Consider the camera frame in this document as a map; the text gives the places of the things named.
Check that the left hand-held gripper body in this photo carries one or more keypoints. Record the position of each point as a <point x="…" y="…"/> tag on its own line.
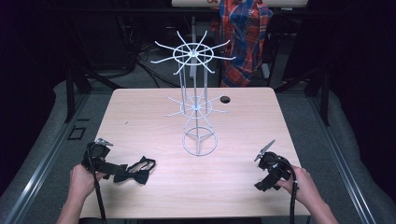
<point x="97" y="155"/>

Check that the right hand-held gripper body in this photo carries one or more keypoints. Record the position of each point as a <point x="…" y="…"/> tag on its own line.
<point x="274" y="163"/>

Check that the black bow tie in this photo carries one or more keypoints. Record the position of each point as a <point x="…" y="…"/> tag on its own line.
<point x="137" y="174"/>

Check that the person's left hand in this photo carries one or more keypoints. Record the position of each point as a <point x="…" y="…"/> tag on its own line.
<point x="81" y="182"/>

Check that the person's right hand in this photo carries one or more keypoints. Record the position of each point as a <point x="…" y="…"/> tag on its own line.
<point x="303" y="186"/>

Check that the black metal stand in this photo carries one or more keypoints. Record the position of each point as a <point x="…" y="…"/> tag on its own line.
<point x="323" y="93"/>
<point x="71" y="93"/>

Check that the red blue plaid bag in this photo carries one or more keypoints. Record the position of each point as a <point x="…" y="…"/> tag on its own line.
<point x="244" y="40"/>

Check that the aluminium floor rail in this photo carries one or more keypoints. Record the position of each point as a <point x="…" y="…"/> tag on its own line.
<point x="342" y="161"/>
<point x="46" y="155"/>

